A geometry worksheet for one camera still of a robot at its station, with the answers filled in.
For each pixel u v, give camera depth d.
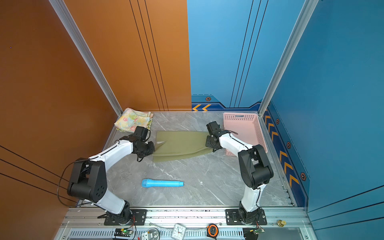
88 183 0.45
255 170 0.48
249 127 1.10
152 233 0.64
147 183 0.81
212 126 0.77
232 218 0.72
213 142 0.70
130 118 1.10
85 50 0.85
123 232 0.71
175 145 0.97
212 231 0.67
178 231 0.68
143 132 0.75
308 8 0.70
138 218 0.74
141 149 0.76
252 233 0.70
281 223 0.70
